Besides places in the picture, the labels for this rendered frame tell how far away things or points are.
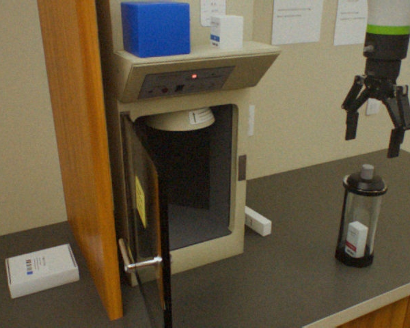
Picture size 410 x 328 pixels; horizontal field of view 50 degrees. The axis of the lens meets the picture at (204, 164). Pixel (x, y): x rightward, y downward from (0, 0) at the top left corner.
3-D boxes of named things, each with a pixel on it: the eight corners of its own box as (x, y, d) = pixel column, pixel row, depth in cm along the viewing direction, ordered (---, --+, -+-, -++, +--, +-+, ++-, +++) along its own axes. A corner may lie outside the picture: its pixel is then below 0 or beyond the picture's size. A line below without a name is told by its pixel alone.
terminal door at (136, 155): (137, 272, 106) (126, 111, 90) (171, 372, 79) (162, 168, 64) (134, 273, 106) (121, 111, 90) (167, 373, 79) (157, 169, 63)
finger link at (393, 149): (400, 126, 100) (403, 128, 100) (395, 155, 103) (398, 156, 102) (391, 128, 99) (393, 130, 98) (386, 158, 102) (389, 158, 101)
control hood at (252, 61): (116, 100, 90) (112, 50, 86) (251, 84, 104) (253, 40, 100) (134, 115, 81) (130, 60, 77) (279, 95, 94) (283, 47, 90)
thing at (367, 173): (337, 186, 114) (340, 162, 111) (364, 179, 118) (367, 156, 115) (364, 201, 107) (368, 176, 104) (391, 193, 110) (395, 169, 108)
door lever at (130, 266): (146, 242, 83) (145, 230, 81) (158, 272, 74) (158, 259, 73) (117, 248, 81) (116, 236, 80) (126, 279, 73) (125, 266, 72)
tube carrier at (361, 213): (324, 248, 122) (333, 178, 114) (354, 238, 127) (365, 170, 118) (353, 269, 113) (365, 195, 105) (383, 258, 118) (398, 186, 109)
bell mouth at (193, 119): (133, 115, 113) (132, 93, 111) (195, 106, 121) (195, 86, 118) (158, 135, 99) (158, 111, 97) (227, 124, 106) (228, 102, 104)
